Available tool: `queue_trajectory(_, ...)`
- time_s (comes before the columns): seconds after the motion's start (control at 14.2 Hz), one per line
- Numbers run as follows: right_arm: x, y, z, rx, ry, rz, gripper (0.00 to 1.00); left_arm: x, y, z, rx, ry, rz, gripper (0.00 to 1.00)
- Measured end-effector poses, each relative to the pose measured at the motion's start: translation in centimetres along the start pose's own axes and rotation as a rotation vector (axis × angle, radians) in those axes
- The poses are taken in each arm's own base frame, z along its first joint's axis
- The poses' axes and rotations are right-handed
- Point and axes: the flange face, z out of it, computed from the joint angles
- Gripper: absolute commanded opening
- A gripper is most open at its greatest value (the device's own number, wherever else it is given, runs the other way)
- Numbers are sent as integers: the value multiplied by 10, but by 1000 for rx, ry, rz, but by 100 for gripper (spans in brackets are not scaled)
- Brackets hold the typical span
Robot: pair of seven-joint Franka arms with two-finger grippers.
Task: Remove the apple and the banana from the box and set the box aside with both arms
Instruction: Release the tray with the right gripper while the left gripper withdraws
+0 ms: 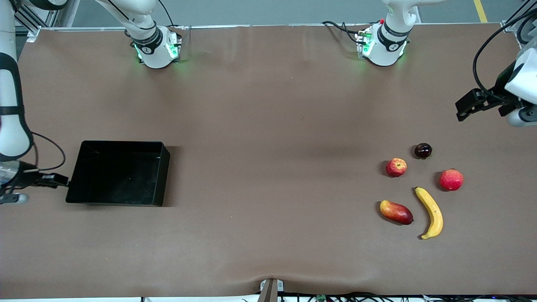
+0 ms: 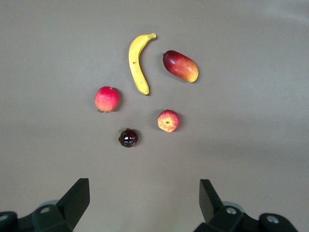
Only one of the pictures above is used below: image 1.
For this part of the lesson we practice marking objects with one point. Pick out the metal table edge clamp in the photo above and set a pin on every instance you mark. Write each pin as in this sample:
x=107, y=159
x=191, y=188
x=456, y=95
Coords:
x=268, y=289

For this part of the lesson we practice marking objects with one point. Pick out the black plastic box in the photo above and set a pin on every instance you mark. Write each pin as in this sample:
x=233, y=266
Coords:
x=121, y=176

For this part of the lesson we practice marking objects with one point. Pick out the small red apple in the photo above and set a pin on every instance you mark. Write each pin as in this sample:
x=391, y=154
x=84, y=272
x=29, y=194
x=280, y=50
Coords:
x=396, y=167

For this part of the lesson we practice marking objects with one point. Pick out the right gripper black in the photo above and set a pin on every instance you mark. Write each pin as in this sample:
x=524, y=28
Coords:
x=30, y=179

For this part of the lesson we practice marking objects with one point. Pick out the red yellow mango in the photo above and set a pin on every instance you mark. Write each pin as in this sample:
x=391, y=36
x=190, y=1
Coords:
x=396, y=212

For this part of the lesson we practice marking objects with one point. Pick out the dark purple plum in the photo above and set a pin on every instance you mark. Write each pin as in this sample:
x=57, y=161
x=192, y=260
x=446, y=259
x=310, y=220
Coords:
x=423, y=150

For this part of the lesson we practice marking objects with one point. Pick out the aluminium frame with braces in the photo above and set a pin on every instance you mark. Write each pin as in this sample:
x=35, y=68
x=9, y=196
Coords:
x=42, y=19

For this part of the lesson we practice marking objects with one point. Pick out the yellow banana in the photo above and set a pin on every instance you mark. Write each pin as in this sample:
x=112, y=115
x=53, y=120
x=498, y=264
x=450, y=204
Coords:
x=434, y=212

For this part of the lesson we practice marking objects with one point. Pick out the brown table mat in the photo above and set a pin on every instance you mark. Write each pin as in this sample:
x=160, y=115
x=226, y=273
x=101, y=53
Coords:
x=251, y=235

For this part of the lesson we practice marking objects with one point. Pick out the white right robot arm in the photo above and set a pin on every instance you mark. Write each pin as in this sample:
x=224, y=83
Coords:
x=10, y=134

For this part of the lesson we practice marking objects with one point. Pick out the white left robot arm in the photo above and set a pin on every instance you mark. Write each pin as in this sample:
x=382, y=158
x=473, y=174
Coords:
x=386, y=46

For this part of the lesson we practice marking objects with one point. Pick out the aluminium corner frame post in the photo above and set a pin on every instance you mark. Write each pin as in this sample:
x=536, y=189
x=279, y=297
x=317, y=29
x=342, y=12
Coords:
x=514, y=25

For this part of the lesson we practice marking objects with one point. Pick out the red round peach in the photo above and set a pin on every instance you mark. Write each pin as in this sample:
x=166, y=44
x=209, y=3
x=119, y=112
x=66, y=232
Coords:
x=451, y=180

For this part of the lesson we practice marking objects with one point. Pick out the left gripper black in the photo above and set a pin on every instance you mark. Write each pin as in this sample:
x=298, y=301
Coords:
x=501, y=87

